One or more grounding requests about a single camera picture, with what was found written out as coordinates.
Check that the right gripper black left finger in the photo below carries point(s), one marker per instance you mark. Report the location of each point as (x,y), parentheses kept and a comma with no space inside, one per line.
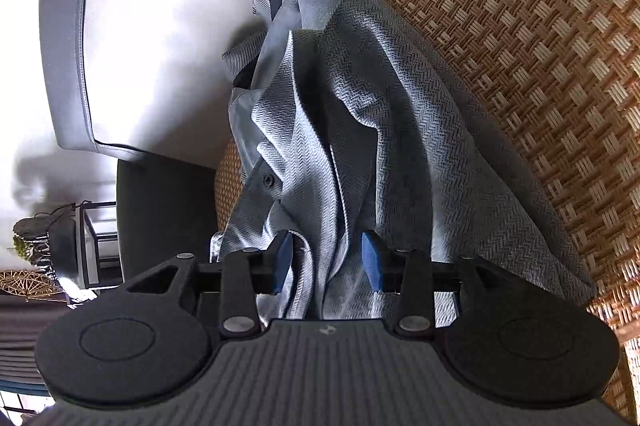
(246,274)

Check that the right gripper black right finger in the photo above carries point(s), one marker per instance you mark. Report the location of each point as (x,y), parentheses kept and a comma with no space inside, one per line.
(409,274)

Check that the light grey herringbone shirt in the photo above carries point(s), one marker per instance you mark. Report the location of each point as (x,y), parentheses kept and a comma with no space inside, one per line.
(353,122)

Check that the black glass lantern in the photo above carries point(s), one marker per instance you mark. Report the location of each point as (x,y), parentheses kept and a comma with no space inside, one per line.
(84,248)

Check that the round wicker basket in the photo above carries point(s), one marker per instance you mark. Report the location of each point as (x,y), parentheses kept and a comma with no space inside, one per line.
(28,284)

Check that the woven bamboo seat mat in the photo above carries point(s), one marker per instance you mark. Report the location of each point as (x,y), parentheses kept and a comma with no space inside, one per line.
(561,80)

